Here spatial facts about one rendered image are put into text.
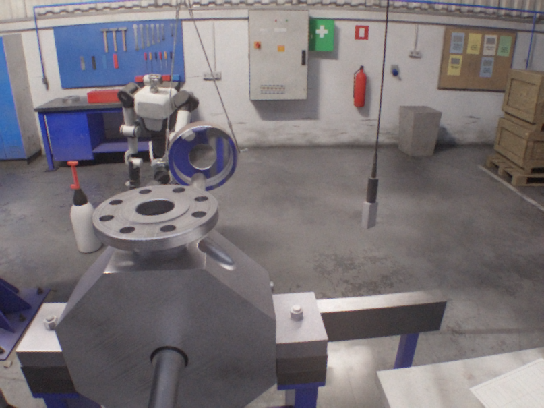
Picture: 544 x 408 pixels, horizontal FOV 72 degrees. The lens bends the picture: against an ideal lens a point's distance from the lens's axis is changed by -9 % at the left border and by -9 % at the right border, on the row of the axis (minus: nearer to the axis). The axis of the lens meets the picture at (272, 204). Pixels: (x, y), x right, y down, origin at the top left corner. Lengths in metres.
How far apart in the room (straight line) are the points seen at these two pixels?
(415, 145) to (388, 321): 4.76
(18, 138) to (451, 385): 6.01
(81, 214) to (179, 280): 2.77
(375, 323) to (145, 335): 0.86
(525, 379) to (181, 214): 1.06
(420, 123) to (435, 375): 5.00
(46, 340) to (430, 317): 1.23
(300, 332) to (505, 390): 0.63
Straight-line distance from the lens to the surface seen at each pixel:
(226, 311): 0.87
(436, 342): 2.73
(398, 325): 1.56
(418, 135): 6.08
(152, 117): 2.86
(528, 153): 5.58
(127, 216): 0.84
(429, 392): 1.23
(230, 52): 5.95
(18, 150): 6.48
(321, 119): 6.20
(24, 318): 3.07
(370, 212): 1.85
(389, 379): 1.24
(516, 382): 1.36
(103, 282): 0.86
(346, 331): 1.50
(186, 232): 0.76
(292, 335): 0.97
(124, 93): 2.94
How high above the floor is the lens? 1.77
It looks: 25 degrees down
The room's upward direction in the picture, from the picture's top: straight up
